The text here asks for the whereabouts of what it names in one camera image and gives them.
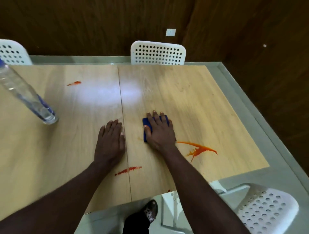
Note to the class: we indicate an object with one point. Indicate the person's left forearm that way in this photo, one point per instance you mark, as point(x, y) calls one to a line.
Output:
point(62, 200)

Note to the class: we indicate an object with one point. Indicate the clear plastic water bottle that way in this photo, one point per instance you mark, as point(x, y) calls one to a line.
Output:
point(23, 92)

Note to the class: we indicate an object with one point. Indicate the long red sauce streak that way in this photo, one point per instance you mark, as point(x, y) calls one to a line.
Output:
point(126, 170)

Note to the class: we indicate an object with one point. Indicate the person's black trouser leg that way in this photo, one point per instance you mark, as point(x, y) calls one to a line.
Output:
point(135, 224)

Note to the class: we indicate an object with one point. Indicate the person's left thumb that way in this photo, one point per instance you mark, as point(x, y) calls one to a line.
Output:
point(122, 141)

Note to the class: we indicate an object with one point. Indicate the person's left hand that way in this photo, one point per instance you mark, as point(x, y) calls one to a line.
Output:
point(109, 147)

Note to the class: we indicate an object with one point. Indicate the white perforated plastic chair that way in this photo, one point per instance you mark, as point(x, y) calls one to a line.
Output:
point(265, 209)
point(12, 51)
point(158, 53)

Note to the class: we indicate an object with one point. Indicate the person's right thumb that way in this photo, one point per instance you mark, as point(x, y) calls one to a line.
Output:
point(147, 132)

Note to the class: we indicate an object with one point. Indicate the person's right forearm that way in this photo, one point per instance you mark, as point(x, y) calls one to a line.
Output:
point(200, 192)

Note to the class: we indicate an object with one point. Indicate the patterned slipper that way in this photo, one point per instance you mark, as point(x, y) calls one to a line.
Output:
point(151, 211)

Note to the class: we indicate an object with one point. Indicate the person's right middle finger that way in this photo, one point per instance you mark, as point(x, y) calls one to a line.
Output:
point(157, 118)

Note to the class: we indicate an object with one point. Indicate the small red sauce stain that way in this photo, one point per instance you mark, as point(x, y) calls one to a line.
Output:
point(75, 83)

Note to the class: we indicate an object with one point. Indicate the blue cleaning sponge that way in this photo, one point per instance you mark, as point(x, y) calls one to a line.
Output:
point(145, 121)

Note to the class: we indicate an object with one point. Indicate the light wooden board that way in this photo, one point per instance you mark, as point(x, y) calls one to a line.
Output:
point(60, 125)
point(193, 103)

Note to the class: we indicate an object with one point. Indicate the person's right hand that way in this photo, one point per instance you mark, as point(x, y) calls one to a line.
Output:
point(161, 136)

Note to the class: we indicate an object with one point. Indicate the person's right little finger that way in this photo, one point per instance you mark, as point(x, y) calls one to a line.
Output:
point(171, 125)

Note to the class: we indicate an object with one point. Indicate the person's left little finger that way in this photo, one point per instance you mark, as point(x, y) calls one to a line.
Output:
point(102, 133)

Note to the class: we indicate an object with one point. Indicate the large orange sauce splatter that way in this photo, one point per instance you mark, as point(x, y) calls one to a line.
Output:
point(199, 149)

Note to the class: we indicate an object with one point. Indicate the person's left middle finger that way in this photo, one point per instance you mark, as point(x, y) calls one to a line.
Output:
point(115, 127)

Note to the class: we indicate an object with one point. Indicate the white wall socket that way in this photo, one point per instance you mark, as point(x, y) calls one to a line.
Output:
point(171, 32)

